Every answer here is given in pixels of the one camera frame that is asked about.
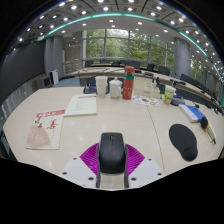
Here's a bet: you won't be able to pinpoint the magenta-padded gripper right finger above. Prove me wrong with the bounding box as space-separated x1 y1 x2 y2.
123 143 166 189

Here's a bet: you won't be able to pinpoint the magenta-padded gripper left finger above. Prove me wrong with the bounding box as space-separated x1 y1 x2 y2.
59 142 102 189

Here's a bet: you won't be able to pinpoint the black computer mouse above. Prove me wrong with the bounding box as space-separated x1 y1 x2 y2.
97 132 128 175

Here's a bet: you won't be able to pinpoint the black mouse pad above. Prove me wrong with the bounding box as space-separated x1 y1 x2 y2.
168 123 199 162

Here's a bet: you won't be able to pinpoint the magazine with fan print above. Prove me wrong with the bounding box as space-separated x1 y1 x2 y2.
25 109 66 150

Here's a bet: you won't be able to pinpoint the white booklet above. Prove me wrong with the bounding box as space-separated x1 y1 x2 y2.
63 93 98 117

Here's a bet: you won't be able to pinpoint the colourful leaflet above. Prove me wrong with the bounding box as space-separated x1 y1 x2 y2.
131 94 161 108

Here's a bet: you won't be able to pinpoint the blue and white book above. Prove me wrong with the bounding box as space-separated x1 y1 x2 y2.
177 103 207 124

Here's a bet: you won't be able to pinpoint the black foam handheld microphone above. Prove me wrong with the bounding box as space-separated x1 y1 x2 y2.
199 116 218 145

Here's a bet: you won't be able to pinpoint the dark conference microphone unit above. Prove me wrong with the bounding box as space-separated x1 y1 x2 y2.
170 94 186 107

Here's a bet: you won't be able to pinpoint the green printed paper cup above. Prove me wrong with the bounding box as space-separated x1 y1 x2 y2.
162 84 177 105

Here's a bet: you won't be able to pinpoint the white lidded mug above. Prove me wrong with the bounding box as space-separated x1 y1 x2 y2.
108 77 124 100

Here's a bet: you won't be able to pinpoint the red drink bottle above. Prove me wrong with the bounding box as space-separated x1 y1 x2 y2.
122 65 136 101

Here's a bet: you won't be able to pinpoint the white paper cup stack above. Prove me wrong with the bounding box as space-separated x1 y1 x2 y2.
94 75 109 99

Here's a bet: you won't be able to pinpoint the dark office chairs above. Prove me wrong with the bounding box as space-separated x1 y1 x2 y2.
83 58 221 108

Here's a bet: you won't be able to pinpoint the ceiling lights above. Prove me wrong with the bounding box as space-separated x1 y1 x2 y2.
16 0 224 81

